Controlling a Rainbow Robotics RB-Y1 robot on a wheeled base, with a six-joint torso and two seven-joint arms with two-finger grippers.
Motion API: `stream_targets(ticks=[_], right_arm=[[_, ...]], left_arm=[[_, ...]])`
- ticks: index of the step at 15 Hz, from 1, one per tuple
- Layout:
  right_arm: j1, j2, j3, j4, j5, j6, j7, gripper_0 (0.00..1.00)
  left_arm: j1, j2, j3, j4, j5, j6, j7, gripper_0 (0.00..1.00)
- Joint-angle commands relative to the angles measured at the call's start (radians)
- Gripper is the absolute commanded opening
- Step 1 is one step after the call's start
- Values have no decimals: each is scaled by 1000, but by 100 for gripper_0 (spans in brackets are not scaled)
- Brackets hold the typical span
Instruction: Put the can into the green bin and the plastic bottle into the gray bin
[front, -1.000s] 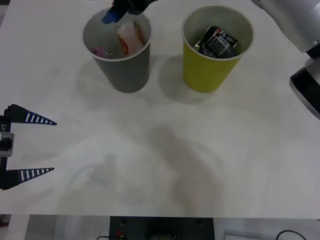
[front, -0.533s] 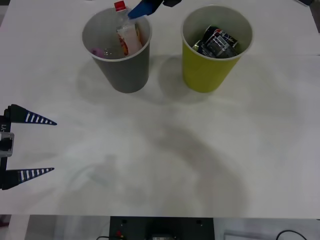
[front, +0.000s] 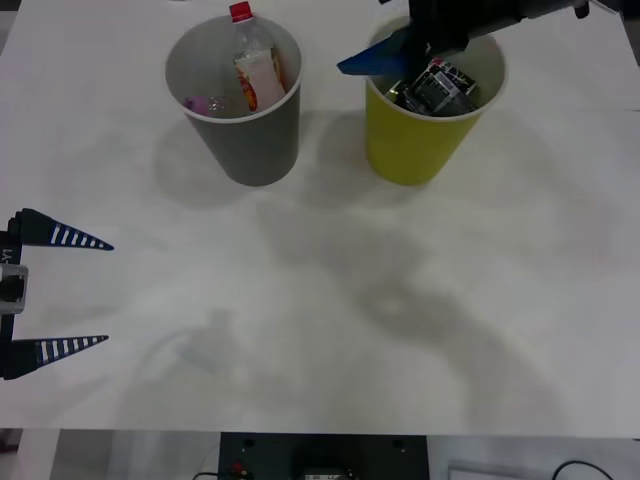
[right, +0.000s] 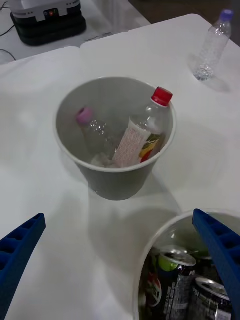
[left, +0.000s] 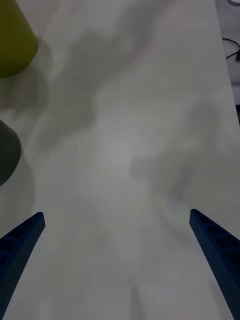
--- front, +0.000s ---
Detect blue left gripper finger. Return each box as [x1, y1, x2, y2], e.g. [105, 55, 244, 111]
[0, 334, 110, 381]
[8, 208, 115, 251]

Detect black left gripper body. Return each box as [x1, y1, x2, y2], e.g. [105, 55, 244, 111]
[0, 229, 24, 352]

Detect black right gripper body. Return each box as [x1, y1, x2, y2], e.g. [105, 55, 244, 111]
[405, 0, 482, 57]

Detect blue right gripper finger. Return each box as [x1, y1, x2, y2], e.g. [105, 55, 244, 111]
[367, 28, 417, 52]
[336, 46, 410, 78]

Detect clear bottle with red cap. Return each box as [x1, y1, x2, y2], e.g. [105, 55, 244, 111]
[228, 1, 289, 114]

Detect black can with blue emblem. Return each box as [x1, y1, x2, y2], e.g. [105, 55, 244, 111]
[424, 56, 479, 96]

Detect black and silver can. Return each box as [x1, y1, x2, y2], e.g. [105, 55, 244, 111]
[385, 69, 480, 118]

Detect yellow-green plastic waste bin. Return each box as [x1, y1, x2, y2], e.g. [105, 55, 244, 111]
[362, 14, 507, 187]

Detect grey plastic waste bin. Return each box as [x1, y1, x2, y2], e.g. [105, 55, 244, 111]
[164, 14, 305, 189]

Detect clear bottle with pink cap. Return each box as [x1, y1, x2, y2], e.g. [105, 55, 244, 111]
[183, 96, 251, 120]

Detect black robot torso base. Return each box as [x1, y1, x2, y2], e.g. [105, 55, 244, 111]
[218, 432, 429, 480]

